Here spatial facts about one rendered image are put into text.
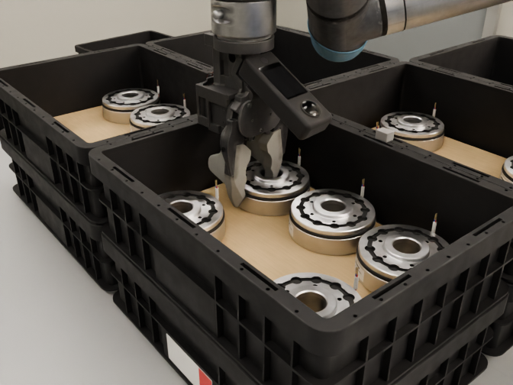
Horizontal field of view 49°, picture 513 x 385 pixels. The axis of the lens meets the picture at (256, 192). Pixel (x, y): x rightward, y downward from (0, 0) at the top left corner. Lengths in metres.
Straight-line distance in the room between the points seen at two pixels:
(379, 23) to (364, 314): 0.40
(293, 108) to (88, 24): 3.65
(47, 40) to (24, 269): 3.27
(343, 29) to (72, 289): 0.51
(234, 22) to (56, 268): 0.47
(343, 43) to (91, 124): 0.50
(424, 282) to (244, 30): 0.33
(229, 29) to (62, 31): 3.52
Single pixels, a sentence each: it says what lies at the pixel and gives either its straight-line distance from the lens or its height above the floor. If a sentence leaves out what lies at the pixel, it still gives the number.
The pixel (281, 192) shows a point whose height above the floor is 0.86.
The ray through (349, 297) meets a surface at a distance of 0.55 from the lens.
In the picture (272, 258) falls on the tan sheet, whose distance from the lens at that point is 0.64.
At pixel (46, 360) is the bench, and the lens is 0.75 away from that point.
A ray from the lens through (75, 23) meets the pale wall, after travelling 4.17.
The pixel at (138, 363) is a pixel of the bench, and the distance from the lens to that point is 0.72.
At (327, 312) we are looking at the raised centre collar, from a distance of 0.52.
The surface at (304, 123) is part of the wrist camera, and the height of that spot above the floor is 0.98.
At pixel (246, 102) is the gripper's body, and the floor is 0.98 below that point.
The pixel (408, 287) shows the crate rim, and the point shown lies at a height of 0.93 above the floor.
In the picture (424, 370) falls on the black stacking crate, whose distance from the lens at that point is 0.57.
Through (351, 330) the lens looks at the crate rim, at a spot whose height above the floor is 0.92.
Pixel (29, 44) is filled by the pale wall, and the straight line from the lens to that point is 4.05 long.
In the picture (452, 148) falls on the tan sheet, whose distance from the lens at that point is 0.96.
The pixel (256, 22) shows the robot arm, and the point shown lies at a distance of 0.64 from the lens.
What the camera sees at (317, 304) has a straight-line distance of 0.55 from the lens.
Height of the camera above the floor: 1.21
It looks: 29 degrees down
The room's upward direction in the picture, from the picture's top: straight up
